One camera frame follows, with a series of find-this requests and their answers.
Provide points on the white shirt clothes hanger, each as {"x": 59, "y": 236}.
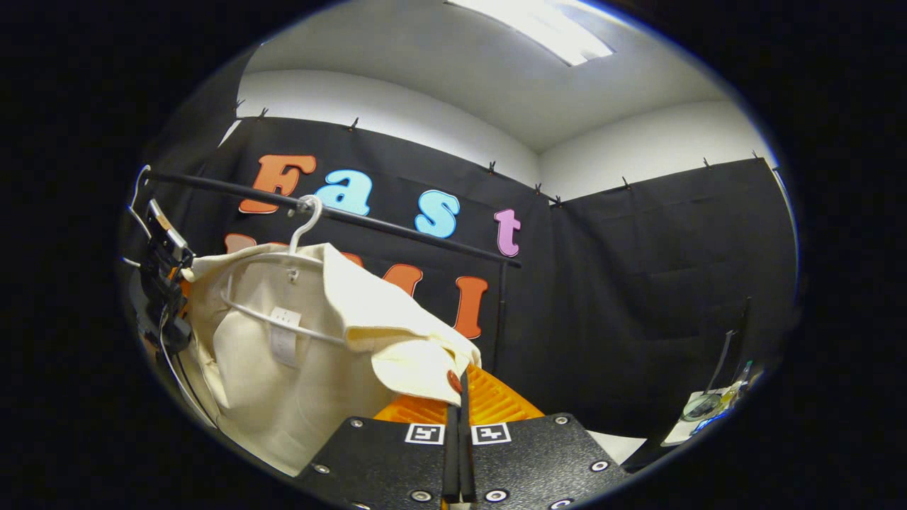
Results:
{"x": 307, "y": 227}

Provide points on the cream button shirt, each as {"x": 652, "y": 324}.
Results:
{"x": 283, "y": 397}

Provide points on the white paper sheet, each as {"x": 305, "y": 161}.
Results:
{"x": 616, "y": 446}

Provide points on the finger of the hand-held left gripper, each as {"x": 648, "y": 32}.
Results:
{"x": 168, "y": 237}

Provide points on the dark computer monitor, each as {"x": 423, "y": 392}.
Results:
{"x": 744, "y": 319}

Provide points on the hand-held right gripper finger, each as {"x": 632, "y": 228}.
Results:
{"x": 468, "y": 460}
{"x": 452, "y": 460}

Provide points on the small clear bottle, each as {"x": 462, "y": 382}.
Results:
{"x": 744, "y": 375}

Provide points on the black clothes rack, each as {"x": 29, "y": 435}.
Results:
{"x": 397, "y": 231}

